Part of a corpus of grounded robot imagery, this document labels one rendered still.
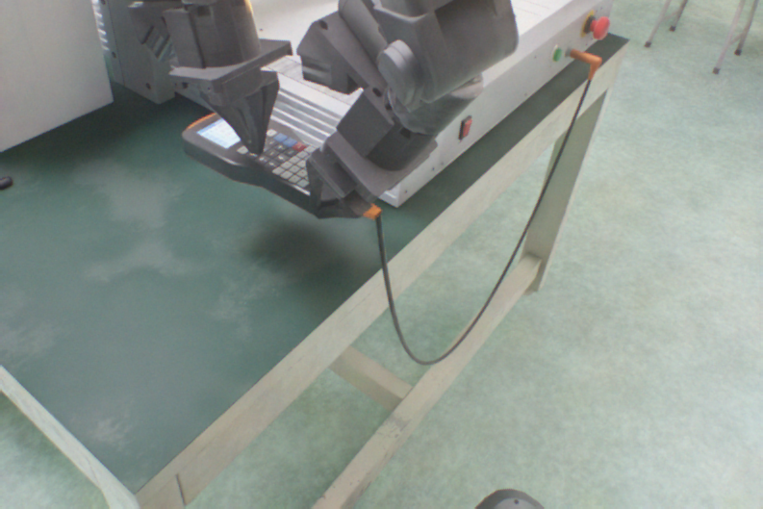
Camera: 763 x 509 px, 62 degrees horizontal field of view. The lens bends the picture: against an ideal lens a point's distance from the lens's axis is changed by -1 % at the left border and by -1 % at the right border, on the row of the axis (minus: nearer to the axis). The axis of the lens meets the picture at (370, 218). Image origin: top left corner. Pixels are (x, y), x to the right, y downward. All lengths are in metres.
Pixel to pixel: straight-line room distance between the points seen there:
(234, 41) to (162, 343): 0.31
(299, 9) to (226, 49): 0.51
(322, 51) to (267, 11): 0.55
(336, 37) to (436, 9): 0.15
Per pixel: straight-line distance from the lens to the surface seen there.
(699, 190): 2.47
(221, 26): 0.58
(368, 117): 0.51
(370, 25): 0.50
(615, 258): 2.03
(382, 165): 0.54
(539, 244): 1.69
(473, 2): 0.42
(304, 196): 0.61
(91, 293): 0.74
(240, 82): 0.58
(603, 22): 1.23
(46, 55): 0.98
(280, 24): 1.03
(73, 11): 0.98
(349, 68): 0.52
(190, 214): 0.82
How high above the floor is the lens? 1.27
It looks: 41 degrees down
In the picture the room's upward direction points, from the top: 5 degrees clockwise
